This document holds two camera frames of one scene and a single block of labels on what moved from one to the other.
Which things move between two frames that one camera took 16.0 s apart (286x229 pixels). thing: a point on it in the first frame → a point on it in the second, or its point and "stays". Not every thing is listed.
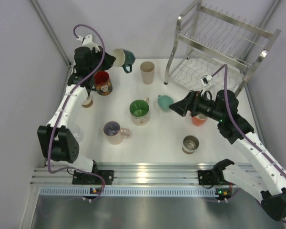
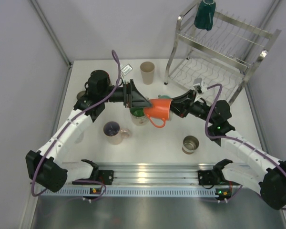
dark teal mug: (124, 58) → (205, 15)
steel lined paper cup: (190, 143) stays
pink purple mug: (114, 133) stays
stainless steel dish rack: (214, 49) stays
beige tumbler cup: (148, 69) stays
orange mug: (199, 119) → (159, 112)
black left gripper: (108, 60) → (132, 98)
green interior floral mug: (139, 109) stays
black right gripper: (190, 102) stays
